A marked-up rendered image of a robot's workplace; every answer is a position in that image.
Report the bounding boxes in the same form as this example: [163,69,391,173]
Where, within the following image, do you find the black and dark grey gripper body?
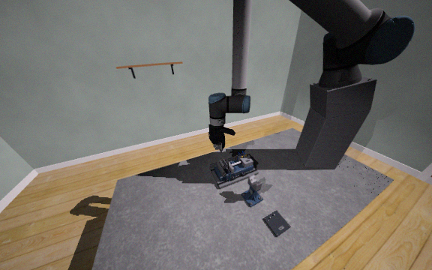
[208,124,225,145]

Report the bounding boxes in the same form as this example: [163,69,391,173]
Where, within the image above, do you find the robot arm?
[208,0,415,126]

